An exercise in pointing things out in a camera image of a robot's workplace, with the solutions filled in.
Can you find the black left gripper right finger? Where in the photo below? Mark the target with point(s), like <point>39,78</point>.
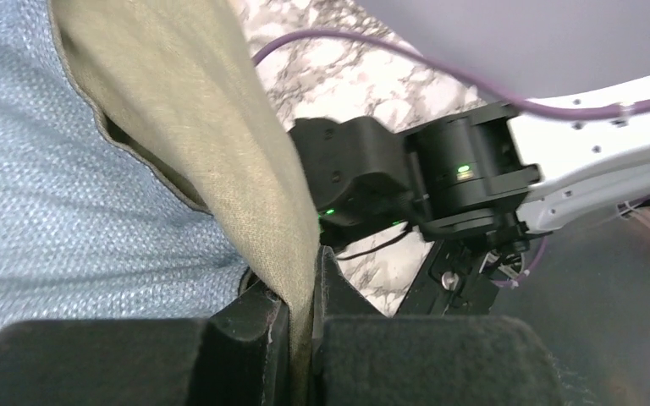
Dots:
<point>362,357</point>

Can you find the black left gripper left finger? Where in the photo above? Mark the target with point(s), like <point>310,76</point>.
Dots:
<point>239,356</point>

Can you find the blue pillowcase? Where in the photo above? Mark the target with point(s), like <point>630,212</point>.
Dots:
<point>86,230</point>

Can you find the patchwork green beige pillowcase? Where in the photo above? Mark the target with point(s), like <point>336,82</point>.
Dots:
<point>177,78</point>

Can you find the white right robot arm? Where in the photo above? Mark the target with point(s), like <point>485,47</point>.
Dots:
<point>494,175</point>

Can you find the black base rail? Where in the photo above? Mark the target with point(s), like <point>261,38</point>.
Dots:
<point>454,281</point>

